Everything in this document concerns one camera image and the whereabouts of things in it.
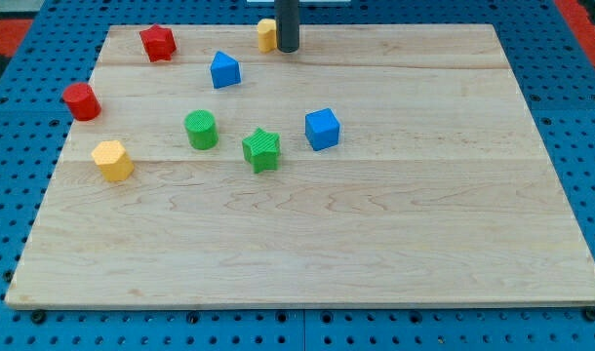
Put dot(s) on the green star block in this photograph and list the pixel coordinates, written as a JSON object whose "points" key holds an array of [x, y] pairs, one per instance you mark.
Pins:
{"points": [[262, 150]]}

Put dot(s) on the yellow cylinder block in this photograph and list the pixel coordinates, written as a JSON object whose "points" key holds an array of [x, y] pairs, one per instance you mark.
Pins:
{"points": [[267, 40]]}

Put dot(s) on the blue triangular prism block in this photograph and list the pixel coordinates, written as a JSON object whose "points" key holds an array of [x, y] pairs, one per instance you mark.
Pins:
{"points": [[225, 70]]}

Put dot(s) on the yellow hexagon block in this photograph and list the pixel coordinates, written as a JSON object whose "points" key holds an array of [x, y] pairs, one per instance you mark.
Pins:
{"points": [[112, 160]]}

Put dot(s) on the red cylinder block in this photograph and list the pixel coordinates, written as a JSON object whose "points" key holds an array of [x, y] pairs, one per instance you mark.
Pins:
{"points": [[81, 101]]}

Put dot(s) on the red star block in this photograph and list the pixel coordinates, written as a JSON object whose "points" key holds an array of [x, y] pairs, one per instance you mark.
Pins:
{"points": [[158, 42]]}

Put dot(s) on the blue cube block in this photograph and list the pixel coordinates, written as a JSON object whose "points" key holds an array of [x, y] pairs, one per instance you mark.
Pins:
{"points": [[322, 129]]}

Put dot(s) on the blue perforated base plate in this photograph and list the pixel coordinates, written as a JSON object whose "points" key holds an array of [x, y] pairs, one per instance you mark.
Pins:
{"points": [[557, 80]]}

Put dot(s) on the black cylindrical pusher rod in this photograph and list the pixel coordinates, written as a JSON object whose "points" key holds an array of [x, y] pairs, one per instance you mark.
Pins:
{"points": [[287, 25]]}

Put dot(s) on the light wooden board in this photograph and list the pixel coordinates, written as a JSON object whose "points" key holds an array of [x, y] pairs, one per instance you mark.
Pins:
{"points": [[439, 194]]}

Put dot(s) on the green cylinder block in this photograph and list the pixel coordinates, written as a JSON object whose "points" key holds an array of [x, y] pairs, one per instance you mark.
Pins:
{"points": [[201, 129]]}

